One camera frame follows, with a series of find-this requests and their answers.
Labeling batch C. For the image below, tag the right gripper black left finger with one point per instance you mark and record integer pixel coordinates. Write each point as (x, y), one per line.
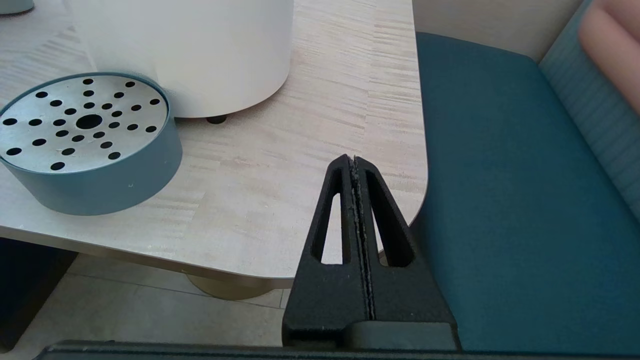
(325, 300)

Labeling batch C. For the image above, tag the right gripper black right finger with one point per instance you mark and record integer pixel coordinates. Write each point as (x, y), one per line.
(405, 295)

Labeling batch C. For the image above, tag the grey plastic cup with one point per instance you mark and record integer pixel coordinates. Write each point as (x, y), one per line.
(15, 5)

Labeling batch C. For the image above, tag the grey-blue upholstered sofa bench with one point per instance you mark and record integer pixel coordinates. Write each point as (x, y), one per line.
(525, 210)

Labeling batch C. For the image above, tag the large perforated metal drip tray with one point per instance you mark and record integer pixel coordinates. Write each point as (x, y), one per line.
(110, 190)

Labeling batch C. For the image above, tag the large tea dispenser white base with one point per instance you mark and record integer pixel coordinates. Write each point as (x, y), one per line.
(210, 55)

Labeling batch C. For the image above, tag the pink sofa bolster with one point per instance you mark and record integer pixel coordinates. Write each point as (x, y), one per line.
(615, 45)

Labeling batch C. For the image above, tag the beige table pedestal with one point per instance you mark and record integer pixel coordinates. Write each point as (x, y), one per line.
(235, 289)

